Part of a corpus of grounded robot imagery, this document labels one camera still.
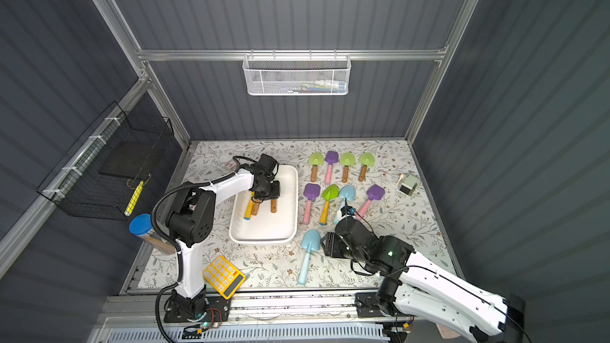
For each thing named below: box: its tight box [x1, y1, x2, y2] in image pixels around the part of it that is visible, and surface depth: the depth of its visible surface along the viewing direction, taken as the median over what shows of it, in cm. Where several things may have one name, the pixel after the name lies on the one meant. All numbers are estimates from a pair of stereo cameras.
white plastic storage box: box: [228, 164, 299, 245], surface depth 93 cm
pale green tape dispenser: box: [398, 173, 421, 197], surface depth 101 cm
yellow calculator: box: [202, 255, 247, 301], surface depth 80 cm
